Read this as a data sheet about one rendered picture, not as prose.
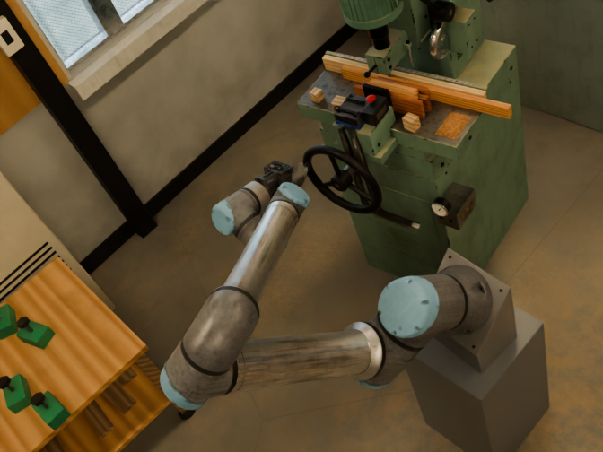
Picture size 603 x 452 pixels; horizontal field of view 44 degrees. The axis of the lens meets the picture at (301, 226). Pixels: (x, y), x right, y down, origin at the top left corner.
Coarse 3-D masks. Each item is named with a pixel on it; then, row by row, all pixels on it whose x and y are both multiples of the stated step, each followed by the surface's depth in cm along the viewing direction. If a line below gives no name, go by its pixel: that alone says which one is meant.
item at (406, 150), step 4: (324, 124) 248; (328, 124) 246; (324, 128) 250; (328, 128) 248; (332, 128) 247; (332, 132) 248; (400, 144) 231; (396, 148) 233; (400, 148) 232; (404, 148) 231; (408, 148) 229; (412, 148) 228; (404, 152) 233; (408, 152) 231; (412, 152) 230; (416, 152) 229; (420, 152) 227; (424, 152) 227; (428, 152) 229; (416, 156) 230; (420, 156) 229; (424, 156) 228; (428, 156) 229; (424, 160) 229
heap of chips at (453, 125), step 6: (450, 114) 222; (456, 114) 222; (444, 120) 222; (450, 120) 220; (456, 120) 219; (462, 120) 219; (468, 120) 220; (444, 126) 219; (450, 126) 218; (456, 126) 218; (462, 126) 219; (438, 132) 220; (444, 132) 219; (450, 132) 218; (456, 132) 217; (450, 138) 218; (456, 138) 217
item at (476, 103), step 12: (348, 72) 245; (360, 72) 242; (420, 84) 230; (432, 96) 229; (444, 96) 225; (456, 96) 222; (468, 96) 221; (468, 108) 223; (480, 108) 220; (492, 108) 217; (504, 108) 214
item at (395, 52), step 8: (392, 32) 229; (400, 32) 228; (392, 40) 227; (400, 40) 227; (392, 48) 225; (400, 48) 229; (368, 56) 226; (376, 56) 224; (384, 56) 223; (392, 56) 226; (400, 56) 230; (368, 64) 229; (376, 64) 227; (384, 64) 224; (392, 64) 228; (376, 72) 230; (384, 72) 227
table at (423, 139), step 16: (320, 80) 252; (336, 80) 249; (304, 96) 249; (304, 112) 249; (320, 112) 244; (432, 112) 227; (448, 112) 225; (464, 112) 223; (480, 112) 221; (400, 128) 226; (432, 128) 222; (464, 128) 219; (480, 128) 224; (336, 144) 234; (384, 144) 228; (416, 144) 225; (432, 144) 221; (448, 144) 217; (464, 144) 219; (368, 160) 230; (384, 160) 227
